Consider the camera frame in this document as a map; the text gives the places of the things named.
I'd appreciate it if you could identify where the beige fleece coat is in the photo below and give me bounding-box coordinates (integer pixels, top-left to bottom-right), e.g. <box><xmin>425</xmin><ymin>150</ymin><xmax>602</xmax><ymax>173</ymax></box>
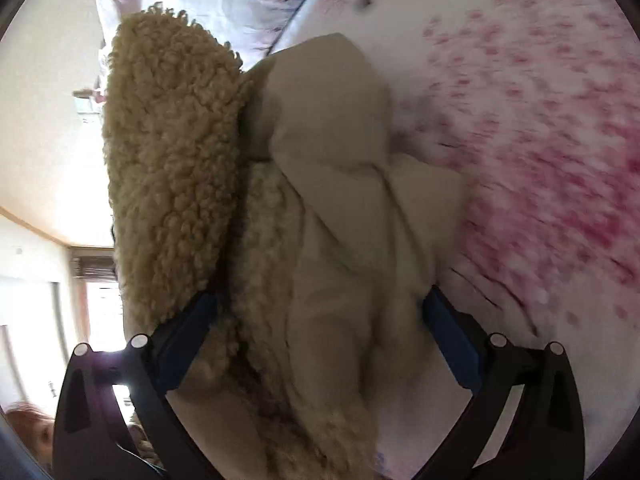
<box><xmin>103</xmin><ymin>6</ymin><xmax>465</xmax><ymax>479</ymax></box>

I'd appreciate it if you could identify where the pink floral bed sheet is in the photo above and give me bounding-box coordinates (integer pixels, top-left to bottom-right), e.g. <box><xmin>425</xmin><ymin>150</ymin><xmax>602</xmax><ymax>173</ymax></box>
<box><xmin>278</xmin><ymin>0</ymin><xmax>639</xmax><ymax>472</ymax></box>

